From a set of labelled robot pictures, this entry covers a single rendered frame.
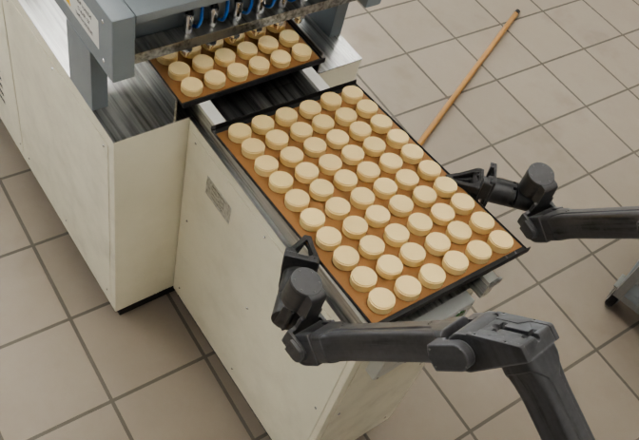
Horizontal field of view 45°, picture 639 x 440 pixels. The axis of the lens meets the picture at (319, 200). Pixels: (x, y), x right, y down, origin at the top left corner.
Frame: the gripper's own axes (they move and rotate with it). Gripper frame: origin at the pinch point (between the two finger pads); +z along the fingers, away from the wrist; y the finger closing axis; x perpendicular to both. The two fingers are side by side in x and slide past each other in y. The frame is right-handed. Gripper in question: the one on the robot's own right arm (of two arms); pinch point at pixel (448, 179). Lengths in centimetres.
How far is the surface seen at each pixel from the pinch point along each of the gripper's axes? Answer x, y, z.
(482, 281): 18.8, -8.9, -11.1
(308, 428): 34, -60, 16
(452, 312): 24.8, -13.7, -6.3
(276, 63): -26, 0, 45
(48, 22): -26, -5, 102
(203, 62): -18, 1, 61
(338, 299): 31.2, -10.4, 17.8
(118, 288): 1, -71, 76
